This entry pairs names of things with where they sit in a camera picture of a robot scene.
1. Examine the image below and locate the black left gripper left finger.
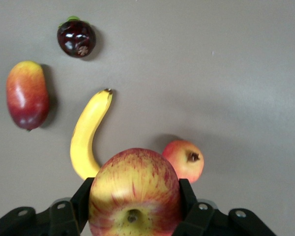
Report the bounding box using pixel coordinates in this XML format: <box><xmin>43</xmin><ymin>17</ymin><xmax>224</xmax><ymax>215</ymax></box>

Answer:
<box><xmin>0</xmin><ymin>177</ymin><xmax>94</xmax><ymax>236</ymax></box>

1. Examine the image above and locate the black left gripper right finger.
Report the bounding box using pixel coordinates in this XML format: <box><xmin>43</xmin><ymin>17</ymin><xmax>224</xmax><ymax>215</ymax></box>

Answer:
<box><xmin>171</xmin><ymin>178</ymin><xmax>277</xmax><ymax>236</ymax></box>

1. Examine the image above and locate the red yellow streaked apple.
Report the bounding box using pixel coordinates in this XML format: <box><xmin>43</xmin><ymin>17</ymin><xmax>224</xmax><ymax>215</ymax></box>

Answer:
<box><xmin>88</xmin><ymin>147</ymin><xmax>183</xmax><ymax>236</ymax></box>

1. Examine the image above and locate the yellow banana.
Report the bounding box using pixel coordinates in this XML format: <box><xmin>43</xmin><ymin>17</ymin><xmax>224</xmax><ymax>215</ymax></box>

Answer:
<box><xmin>69</xmin><ymin>88</ymin><xmax>113</xmax><ymax>180</ymax></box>

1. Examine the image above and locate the red yellow mango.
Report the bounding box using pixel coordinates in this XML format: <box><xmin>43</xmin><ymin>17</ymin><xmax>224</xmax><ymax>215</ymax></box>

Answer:
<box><xmin>6</xmin><ymin>60</ymin><xmax>50</xmax><ymax>131</ymax></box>

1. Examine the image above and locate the dark purple mangosteen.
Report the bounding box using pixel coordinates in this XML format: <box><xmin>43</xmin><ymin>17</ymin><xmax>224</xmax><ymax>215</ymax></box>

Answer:
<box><xmin>57</xmin><ymin>16</ymin><xmax>96</xmax><ymax>59</ymax></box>

